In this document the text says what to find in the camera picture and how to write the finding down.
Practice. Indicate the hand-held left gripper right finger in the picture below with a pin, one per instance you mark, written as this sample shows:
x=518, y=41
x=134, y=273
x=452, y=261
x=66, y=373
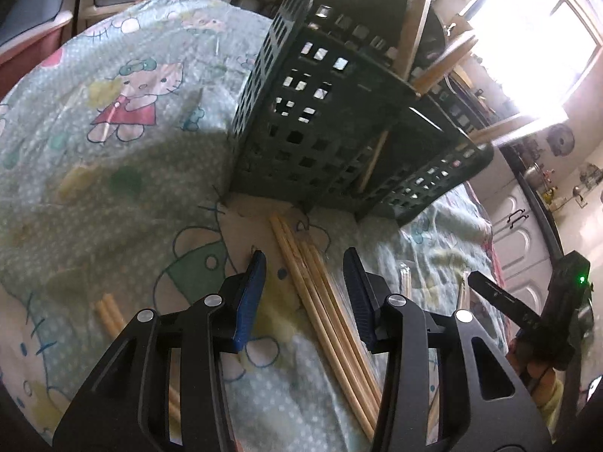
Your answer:
x=358, y=296

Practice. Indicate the kitchen window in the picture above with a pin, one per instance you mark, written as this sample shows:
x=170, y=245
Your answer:
x=532, y=33

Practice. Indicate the cartoon cat printed blanket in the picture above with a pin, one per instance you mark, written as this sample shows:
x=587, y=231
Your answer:
x=117, y=174

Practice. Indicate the white kitchen cabinets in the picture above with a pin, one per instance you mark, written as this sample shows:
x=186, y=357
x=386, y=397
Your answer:
x=518, y=245

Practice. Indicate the person's right hand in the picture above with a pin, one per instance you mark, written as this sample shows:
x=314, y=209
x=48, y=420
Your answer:
x=537, y=376

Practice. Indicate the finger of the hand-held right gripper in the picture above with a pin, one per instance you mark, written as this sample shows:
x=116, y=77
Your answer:
x=501, y=297

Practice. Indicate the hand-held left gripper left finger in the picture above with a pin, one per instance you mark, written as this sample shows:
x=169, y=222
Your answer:
x=249, y=301

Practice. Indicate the round wall exhaust fan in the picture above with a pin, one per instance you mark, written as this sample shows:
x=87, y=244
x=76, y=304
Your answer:
x=561, y=140

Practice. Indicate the green plastic utensil holder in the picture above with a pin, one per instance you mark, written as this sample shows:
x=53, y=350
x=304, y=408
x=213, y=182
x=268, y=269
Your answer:
x=306, y=141

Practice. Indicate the multicolour plastic drawer tower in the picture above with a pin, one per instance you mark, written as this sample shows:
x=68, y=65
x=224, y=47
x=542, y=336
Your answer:
x=33, y=47

